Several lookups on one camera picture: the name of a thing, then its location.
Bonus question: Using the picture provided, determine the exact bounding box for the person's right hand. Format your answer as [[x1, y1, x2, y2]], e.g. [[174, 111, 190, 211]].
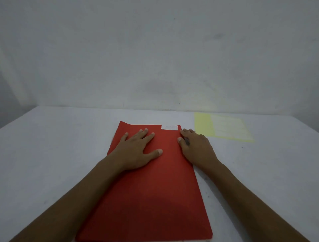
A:
[[177, 128, 222, 173]]

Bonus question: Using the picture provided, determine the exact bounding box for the person's right forearm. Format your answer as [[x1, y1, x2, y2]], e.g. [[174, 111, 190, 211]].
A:
[[199, 162, 311, 242]]

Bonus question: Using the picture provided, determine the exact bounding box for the yellow paper sheet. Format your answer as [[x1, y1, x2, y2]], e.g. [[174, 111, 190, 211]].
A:
[[194, 112, 255, 143]]

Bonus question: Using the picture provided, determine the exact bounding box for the red paper folder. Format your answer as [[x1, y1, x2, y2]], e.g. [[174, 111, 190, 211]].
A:
[[75, 121, 213, 242]]

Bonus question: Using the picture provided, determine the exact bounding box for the person's left hand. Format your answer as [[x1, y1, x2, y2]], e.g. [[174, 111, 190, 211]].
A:
[[108, 128, 163, 173]]

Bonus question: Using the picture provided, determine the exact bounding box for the person's left forearm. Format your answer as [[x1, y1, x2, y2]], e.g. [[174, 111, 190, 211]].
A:
[[9, 157, 125, 242]]

